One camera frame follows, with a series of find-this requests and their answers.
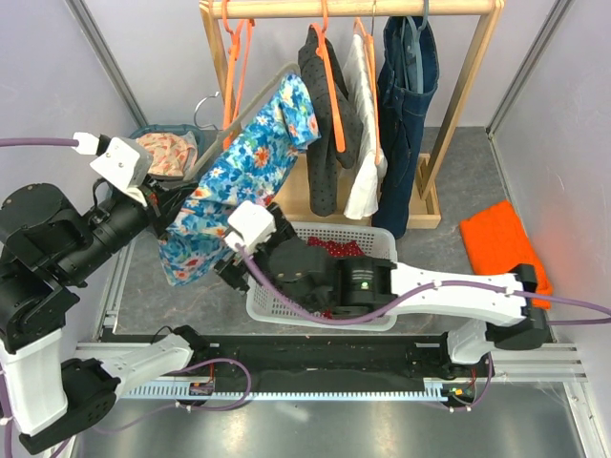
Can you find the teal plastic bin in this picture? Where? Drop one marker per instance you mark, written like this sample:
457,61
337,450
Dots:
181,129

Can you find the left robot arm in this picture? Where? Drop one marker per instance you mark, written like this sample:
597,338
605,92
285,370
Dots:
49,252

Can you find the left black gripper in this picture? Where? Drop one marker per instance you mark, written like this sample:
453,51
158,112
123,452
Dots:
164,201

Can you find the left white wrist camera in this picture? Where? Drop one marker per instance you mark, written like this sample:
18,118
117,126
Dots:
121,161

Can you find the wooden clothes rack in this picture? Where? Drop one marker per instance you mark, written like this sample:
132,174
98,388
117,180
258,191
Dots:
424,205

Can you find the white garment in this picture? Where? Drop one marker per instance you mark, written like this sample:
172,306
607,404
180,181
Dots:
371,165

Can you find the red polka dot skirt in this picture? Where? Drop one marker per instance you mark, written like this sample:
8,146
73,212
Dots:
334,248

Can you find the white slotted cable duct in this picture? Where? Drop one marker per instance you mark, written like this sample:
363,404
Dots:
181,390

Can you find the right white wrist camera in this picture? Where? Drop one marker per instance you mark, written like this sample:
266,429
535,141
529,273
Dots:
249,225

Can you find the blue denim jeans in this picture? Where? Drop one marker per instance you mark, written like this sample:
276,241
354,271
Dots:
402,115

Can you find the pink floral cloth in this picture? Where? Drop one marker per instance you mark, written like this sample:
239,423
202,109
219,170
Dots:
173,155

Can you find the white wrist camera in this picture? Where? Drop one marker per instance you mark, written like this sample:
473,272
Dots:
249,225
121,161

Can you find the dark grey dotted garment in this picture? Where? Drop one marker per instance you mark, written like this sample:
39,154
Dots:
322,156

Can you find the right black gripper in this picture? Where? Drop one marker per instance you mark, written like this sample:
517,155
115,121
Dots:
233,270

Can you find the orange folded cloth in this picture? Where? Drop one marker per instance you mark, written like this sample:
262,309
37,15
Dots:
496,242

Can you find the blue floral garment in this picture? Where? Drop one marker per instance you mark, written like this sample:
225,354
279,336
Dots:
253,168

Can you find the white plastic basket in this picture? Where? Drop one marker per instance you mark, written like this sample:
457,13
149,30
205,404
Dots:
263,307

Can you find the orange hanger of skirt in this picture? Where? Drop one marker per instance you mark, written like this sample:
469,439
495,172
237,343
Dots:
238,54

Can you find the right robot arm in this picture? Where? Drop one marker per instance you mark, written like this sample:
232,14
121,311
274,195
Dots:
359,290

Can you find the blue-grey hanger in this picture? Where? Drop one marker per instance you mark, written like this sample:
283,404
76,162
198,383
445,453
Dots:
414,57

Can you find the orange hanger of grey garment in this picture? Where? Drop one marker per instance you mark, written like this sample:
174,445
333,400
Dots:
323,54

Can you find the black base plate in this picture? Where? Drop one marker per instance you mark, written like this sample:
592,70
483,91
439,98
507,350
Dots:
323,362

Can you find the orange hanger of white garment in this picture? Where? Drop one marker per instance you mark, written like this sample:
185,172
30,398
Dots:
368,44

